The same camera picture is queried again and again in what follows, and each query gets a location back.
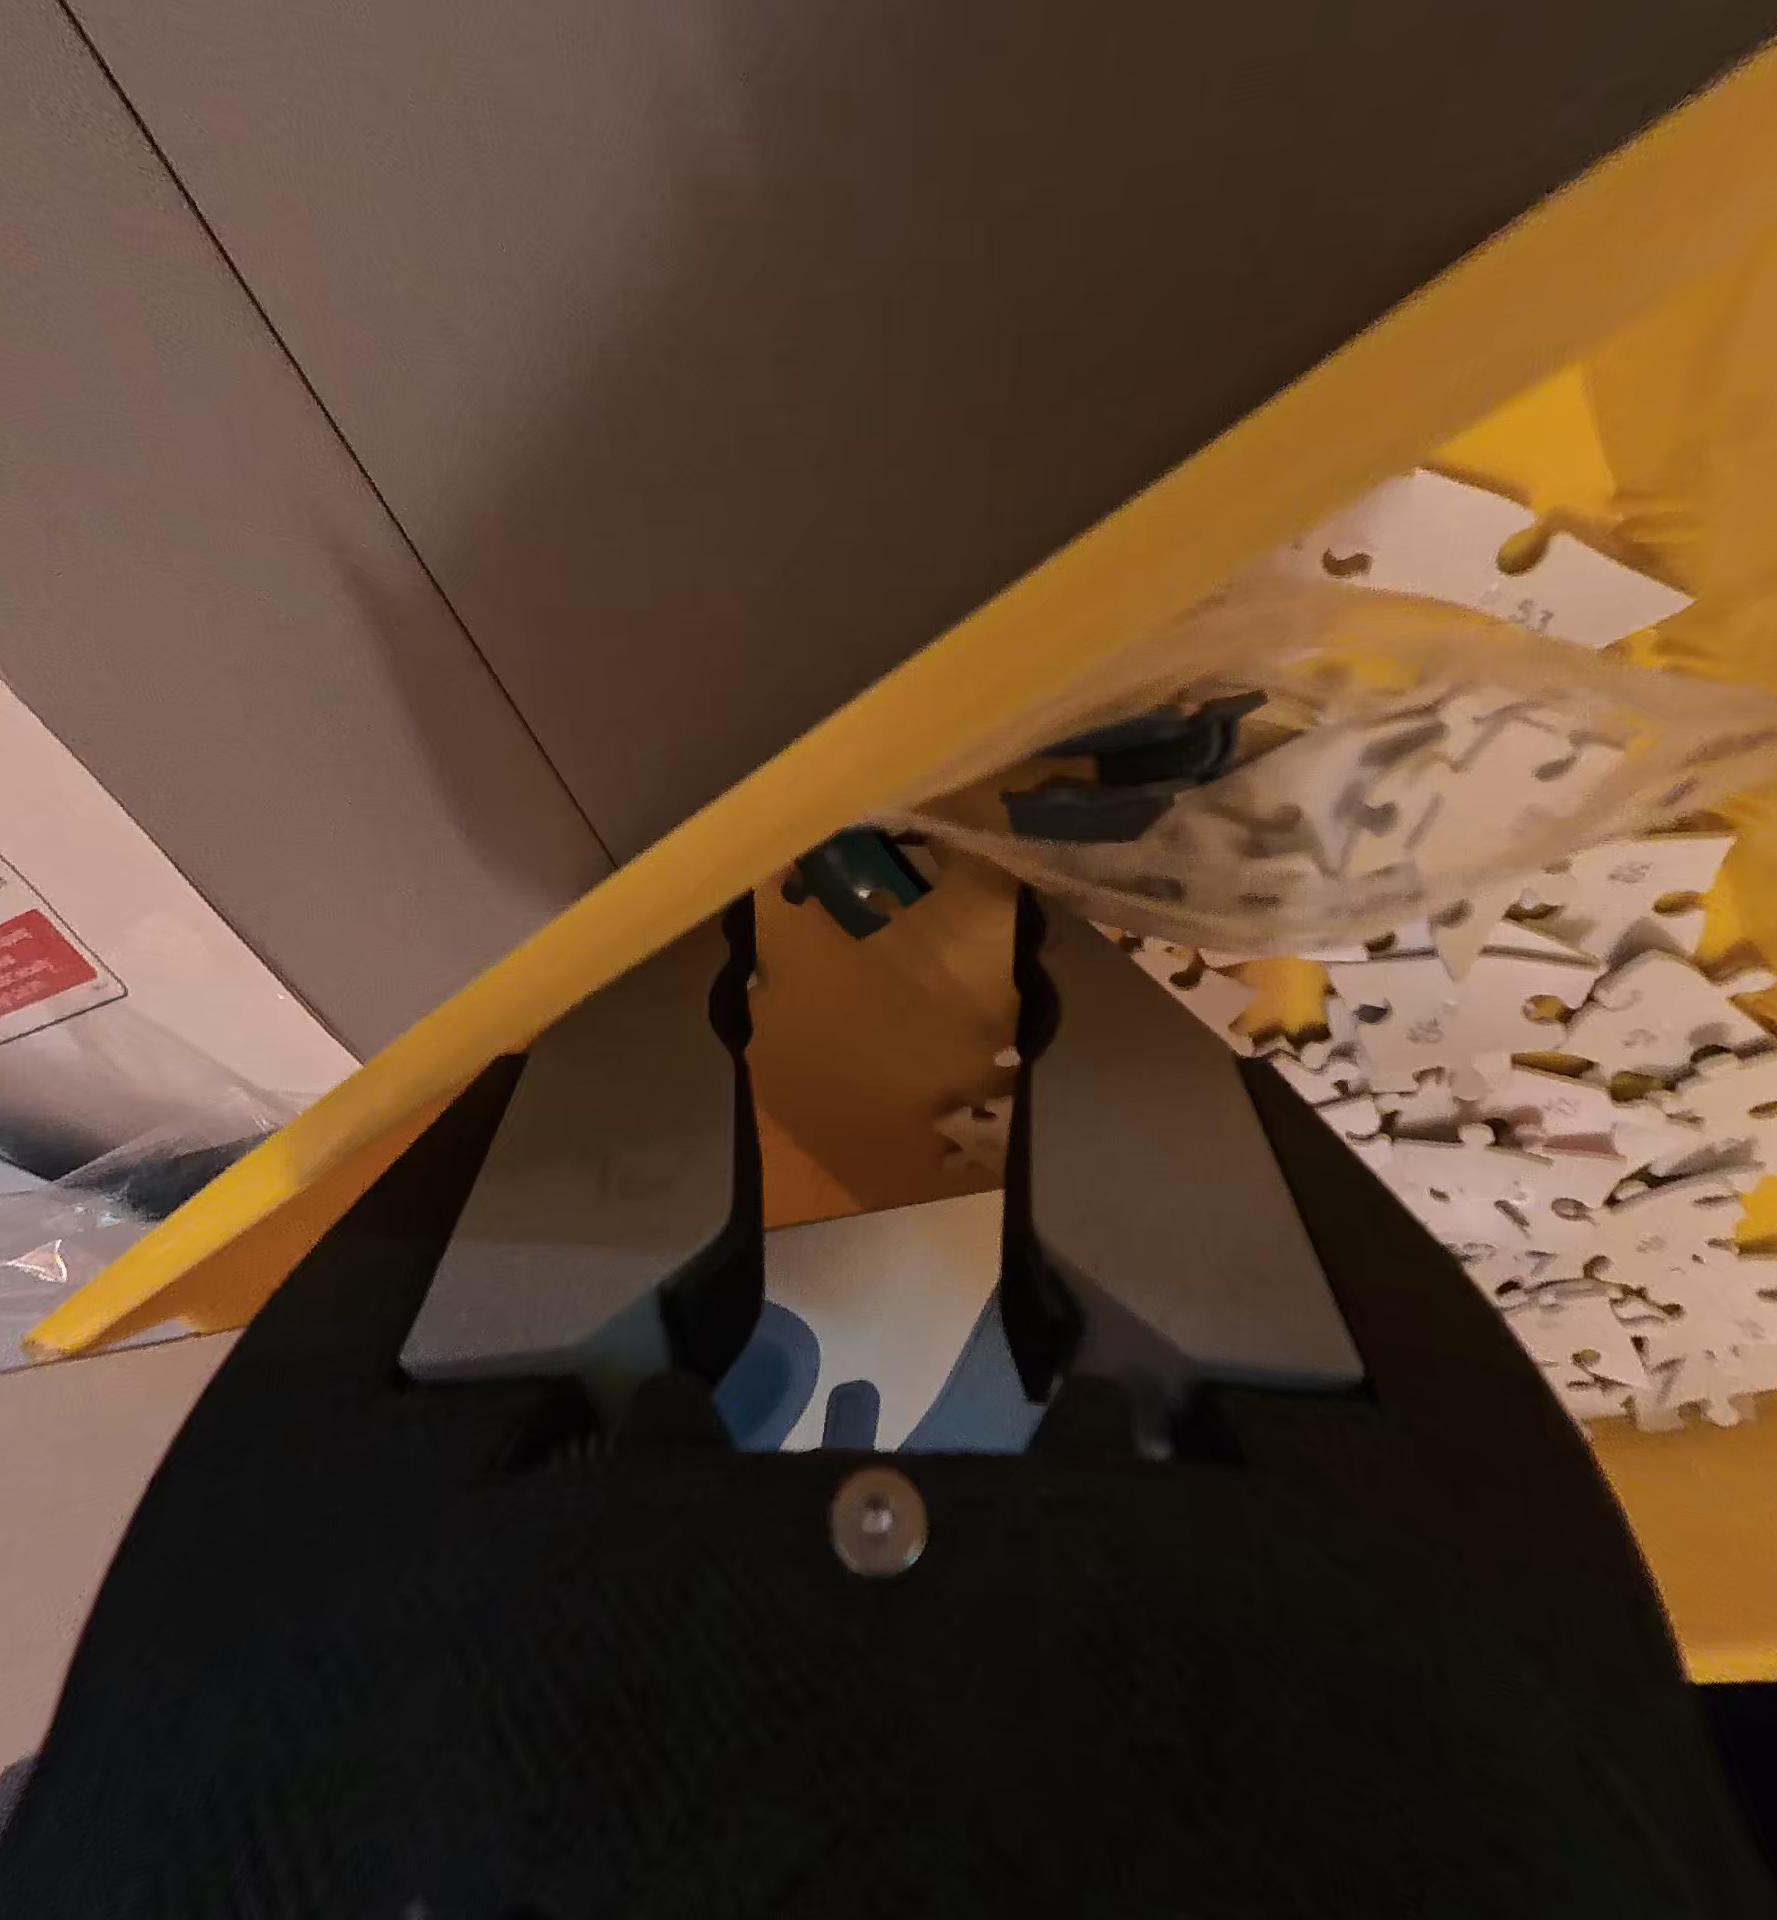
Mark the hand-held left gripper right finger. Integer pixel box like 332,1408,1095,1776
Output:
1002,885,1364,1399

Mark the clear plastic bag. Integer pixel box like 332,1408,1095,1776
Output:
885,572,1777,960

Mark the white card with blue ears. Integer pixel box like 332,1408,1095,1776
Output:
716,1193,1046,1457

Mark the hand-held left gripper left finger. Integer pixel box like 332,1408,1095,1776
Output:
399,895,766,1386

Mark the laminated checklist sheet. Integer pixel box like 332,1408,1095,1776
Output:
0,601,367,1382

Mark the pile of white puzzle pieces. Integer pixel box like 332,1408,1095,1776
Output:
932,464,1777,1425

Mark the yellow plastic bin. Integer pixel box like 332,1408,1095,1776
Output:
25,0,1777,1682

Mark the dark teal plastic piece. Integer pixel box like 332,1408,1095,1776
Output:
784,827,932,938

